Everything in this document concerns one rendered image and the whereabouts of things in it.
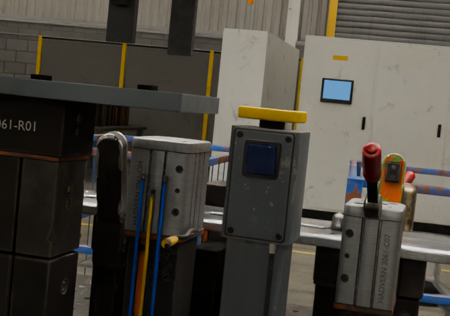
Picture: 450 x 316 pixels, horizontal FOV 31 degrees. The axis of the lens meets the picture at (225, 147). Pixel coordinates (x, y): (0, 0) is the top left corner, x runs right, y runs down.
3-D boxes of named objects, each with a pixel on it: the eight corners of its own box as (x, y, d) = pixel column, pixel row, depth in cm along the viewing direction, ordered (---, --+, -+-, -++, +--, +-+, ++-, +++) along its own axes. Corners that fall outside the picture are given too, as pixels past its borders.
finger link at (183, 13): (172, -8, 94) (175, -6, 95) (166, 54, 94) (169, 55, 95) (195, -6, 93) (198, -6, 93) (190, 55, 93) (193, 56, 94)
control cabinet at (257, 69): (247, 189, 1154) (264, 15, 1141) (284, 193, 1141) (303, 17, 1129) (203, 205, 920) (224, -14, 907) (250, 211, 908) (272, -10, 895)
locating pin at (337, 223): (344, 240, 116) (347, 212, 116) (343, 242, 114) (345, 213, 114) (330, 239, 116) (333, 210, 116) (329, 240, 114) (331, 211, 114)
